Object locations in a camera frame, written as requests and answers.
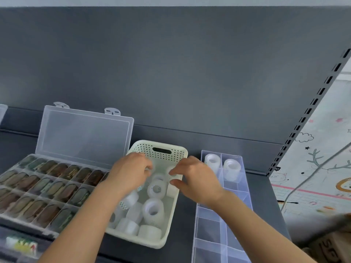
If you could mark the person's left hand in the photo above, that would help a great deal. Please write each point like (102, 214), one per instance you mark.
(127, 173)

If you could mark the person's right hand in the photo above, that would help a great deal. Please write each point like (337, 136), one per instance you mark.
(200, 183)

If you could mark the person's left fingers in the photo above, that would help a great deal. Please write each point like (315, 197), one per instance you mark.
(144, 161)

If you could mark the person's right thumb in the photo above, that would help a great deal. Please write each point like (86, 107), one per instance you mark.
(178, 184)

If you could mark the person's left forearm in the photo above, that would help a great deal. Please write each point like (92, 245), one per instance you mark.
(82, 224)

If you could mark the person's right forearm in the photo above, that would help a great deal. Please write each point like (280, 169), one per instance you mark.
(252, 232)

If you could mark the white perforated plastic basket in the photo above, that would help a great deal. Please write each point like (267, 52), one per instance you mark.
(164, 150)

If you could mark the pile of clear tape rolls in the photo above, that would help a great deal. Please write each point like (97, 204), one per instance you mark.
(152, 208)

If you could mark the single clear tape roll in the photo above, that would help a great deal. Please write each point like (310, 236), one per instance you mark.
(212, 162)
(231, 168)

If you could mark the clear acrylic divider tray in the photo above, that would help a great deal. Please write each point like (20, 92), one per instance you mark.
(211, 232)

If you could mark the clear lidded compartment box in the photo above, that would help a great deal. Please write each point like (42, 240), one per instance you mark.
(82, 134)

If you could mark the dark gray shelf back panel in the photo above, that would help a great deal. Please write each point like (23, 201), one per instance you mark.
(175, 73)

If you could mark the rows of patterned tape rolls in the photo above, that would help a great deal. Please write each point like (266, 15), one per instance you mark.
(46, 186)

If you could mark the green yellow labelled packet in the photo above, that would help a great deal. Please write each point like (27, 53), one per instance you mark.
(22, 245)

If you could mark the clear plastic box lid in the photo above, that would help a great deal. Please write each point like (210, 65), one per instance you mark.
(2, 115)

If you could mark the cartoon print play mat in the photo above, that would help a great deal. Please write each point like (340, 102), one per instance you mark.
(323, 128)

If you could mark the slotted dark shelf upright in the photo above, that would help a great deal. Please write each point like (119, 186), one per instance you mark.
(312, 102)

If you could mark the brown cardboard box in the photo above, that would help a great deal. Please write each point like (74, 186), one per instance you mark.
(331, 249)

